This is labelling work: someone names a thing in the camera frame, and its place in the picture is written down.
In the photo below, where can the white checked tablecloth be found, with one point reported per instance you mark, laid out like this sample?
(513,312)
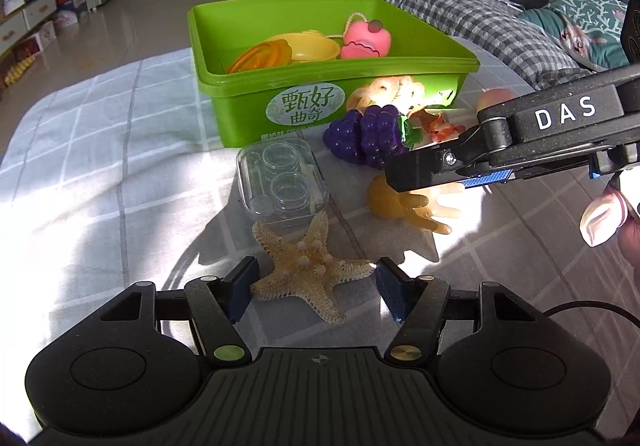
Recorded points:
(100,150)

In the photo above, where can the pink toy peach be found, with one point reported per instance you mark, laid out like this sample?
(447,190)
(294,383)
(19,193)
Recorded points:
(492,99)

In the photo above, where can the yellow toy octopus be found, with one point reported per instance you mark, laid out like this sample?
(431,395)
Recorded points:
(387,198)

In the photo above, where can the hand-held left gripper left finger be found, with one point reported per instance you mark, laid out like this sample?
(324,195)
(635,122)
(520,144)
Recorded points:
(240,291)

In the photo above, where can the row of yellow toys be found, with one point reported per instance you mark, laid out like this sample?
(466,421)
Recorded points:
(20,70)

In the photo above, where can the white printed box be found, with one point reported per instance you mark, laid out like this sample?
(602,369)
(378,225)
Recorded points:
(35,39)

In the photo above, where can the teal patterned cushion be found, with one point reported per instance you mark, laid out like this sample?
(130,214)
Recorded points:
(575,25)

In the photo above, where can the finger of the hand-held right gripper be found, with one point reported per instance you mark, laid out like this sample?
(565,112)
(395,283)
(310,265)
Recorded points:
(425,170)

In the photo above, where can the dried starfish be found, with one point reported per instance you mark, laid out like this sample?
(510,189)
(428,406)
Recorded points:
(305,271)

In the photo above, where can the orange toy plate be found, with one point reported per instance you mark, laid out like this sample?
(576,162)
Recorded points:
(260,56)

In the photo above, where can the round-logo printed box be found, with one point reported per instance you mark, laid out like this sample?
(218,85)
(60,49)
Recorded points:
(70,20)

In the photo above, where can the orange toy shrimp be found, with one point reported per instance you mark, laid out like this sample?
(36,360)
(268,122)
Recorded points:
(442,128)

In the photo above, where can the green plastic bin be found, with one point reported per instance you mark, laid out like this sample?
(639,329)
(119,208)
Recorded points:
(240,95)

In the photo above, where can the clear plastic case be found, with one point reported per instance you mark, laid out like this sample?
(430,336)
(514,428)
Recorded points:
(280,186)

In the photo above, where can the yellow toy pot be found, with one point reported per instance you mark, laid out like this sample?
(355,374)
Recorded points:
(310,48)

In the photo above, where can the purple toy grapes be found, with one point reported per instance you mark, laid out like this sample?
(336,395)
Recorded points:
(370,130)

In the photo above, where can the pink cupcake toy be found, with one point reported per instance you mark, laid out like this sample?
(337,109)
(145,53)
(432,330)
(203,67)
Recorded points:
(362,43)

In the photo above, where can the white cabinet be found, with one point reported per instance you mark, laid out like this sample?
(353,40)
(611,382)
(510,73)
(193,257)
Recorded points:
(25,20)

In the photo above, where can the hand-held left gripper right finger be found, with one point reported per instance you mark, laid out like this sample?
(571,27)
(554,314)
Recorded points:
(395,291)

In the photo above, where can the grey checked blanket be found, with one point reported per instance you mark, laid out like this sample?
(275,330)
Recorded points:
(450,0)

